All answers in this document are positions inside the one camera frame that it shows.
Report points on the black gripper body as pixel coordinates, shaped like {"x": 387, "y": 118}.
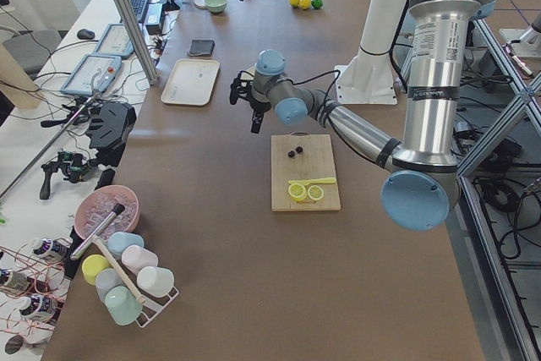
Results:
{"x": 257, "y": 103}

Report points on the cream rabbit tray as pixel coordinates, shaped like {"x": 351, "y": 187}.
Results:
{"x": 191, "y": 82}

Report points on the mint green bowl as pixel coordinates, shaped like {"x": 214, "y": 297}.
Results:
{"x": 216, "y": 6}

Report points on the yellow lemon near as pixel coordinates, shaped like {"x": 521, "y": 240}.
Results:
{"x": 305, "y": 4}

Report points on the green lime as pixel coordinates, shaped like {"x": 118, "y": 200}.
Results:
{"x": 317, "y": 4}

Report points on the grey folded cloth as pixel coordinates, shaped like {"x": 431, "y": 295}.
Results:
{"x": 201, "y": 48}

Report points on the bamboo cutting board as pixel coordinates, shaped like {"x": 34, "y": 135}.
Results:
{"x": 303, "y": 174}

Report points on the lemon slice upper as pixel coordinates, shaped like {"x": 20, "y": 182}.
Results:
{"x": 297, "y": 192}

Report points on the lemon slice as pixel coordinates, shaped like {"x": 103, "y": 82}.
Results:
{"x": 315, "y": 192}
{"x": 297, "y": 192}

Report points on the yellow plastic knife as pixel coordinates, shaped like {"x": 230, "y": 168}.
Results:
{"x": 306, "y": 182}

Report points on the lemon slice lower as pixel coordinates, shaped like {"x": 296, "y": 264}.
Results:
{"x": 315, "y": 192}

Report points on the blue teach pendant far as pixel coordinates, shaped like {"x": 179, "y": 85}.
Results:
{"x": 115, "y": 41}

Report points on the blue teach pendant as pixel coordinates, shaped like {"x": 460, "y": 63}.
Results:
{"x": 94, "y": 73}
{"x": 115, "y": 41}

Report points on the black computer mouse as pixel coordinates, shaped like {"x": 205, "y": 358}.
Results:
{"x": 86, "y": 34}

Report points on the metal muddler black tip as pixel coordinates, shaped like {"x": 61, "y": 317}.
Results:
{"x": 117, "y": 210}

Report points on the blue teach pendant near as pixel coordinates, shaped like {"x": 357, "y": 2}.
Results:
{"x": 94, "y": 73}

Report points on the pink bowl with ice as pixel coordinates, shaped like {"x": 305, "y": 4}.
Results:
{"x": 98, "y": 205}

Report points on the light blue cup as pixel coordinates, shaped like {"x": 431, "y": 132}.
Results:
{"x": 119, "y": 241}

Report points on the pink cup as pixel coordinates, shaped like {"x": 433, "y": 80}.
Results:
{"x": 135, "y": 258}

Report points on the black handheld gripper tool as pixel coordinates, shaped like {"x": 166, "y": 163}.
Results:
{"x": 74, "y": 167}

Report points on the white cup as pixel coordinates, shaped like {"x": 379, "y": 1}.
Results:
{"x": 156, "y": 281}

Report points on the white cup rack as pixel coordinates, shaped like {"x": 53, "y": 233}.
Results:
{"x": 152, "y": 306}

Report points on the yellow cup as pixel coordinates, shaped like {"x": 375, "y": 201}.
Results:
{"x": 92, "y": 266}

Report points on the grey cup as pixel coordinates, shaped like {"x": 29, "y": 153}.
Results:
{"x": 105, "y": 281}

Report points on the mint cup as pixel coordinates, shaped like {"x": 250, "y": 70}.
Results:
{"x": 122, "y": 305}

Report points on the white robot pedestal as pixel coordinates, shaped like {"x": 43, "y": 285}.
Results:
{"x": 369, "y": 77}

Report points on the aluminium frame post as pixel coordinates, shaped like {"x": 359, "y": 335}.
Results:
{"x": 131, "y": 25}

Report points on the black perforated bracket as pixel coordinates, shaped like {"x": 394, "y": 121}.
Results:
{"x": 108, "y": 131}

